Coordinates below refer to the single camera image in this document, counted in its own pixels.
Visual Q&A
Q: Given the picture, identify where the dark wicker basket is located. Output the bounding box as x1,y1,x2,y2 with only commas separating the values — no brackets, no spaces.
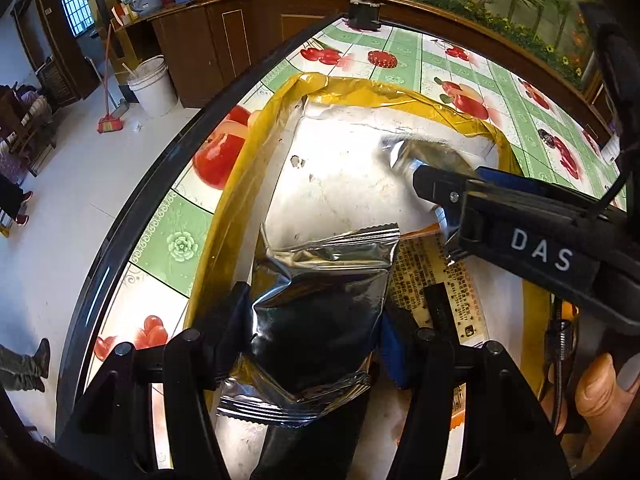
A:
36,55,81,106

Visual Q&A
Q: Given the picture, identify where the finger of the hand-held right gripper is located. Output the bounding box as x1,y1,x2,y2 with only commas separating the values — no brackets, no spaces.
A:
412,165,471,211
470,166,601,216

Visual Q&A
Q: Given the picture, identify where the person's right hand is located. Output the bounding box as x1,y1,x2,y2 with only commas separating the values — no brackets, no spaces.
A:
540,352,640,461

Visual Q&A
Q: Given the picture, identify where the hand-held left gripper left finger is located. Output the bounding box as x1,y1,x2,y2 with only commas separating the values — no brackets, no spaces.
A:
57,280,256,480

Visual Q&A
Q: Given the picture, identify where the black cable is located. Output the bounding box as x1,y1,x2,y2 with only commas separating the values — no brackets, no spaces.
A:
545,300,571,431

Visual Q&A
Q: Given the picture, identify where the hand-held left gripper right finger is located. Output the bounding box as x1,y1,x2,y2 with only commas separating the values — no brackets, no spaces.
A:
380,282,573,480

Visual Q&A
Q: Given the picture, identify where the barred window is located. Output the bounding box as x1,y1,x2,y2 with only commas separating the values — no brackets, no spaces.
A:
55,0,97,38

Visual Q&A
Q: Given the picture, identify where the silver foil snack packet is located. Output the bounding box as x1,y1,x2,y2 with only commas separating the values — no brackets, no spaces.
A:
216,224,402,428
381,135,481,267

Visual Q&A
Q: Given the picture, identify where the wooden chair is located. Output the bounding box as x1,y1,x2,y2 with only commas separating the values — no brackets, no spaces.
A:
0,90,58,176

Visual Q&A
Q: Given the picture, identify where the fruit print tablecloth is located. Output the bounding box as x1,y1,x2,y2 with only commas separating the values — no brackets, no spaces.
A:
87,15,628,480

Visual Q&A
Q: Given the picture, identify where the red broom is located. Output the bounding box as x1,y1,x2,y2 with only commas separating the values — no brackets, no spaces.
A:
96,22,126,135

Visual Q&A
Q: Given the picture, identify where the wooden cabinet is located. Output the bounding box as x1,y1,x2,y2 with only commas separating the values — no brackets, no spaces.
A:
112,0,361,111

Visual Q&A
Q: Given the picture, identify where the yellow rectangular tray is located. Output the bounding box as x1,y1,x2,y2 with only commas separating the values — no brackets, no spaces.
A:
182,72,556,401

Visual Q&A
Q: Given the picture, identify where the small black jar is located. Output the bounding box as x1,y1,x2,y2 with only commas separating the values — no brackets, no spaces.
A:
346,0,385,32

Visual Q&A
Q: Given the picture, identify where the white plastic bucket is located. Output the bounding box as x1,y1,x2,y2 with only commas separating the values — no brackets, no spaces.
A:
126,56,180,118

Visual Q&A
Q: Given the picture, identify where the orange snack packet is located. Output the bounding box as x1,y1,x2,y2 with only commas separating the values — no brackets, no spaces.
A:
390,227,490,348

